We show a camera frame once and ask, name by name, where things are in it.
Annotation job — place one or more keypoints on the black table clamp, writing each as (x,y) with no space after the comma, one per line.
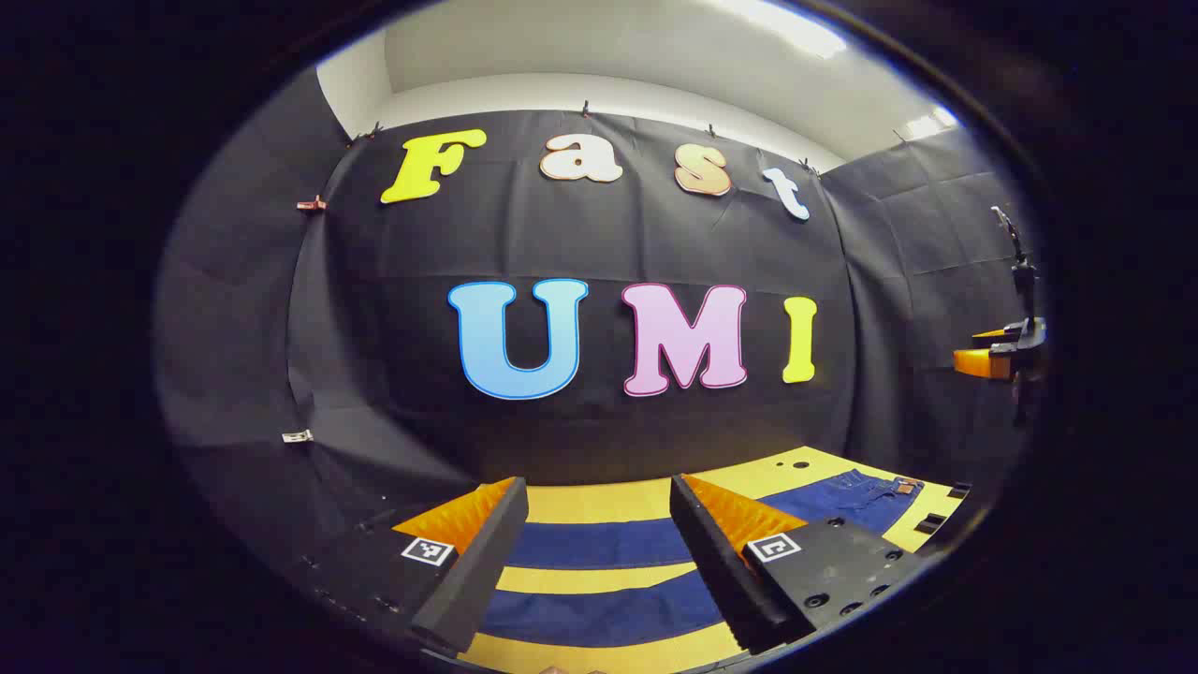
(930,523)
(959,490)

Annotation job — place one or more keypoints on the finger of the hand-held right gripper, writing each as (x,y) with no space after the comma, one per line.
(981,363)
(994,332)

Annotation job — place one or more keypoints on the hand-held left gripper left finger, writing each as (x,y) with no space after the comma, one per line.
(473,580)

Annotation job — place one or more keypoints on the blue denim jeans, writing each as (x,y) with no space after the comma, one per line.
(599,545)

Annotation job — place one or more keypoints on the small silver clip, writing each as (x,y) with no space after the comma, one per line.
(298,435)

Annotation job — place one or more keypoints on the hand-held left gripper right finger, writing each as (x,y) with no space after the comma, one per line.
(716,571)

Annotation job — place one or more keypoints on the small red clip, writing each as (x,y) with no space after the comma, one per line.
(312,203)

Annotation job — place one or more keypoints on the ceiling light panel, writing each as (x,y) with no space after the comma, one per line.
(931,123)

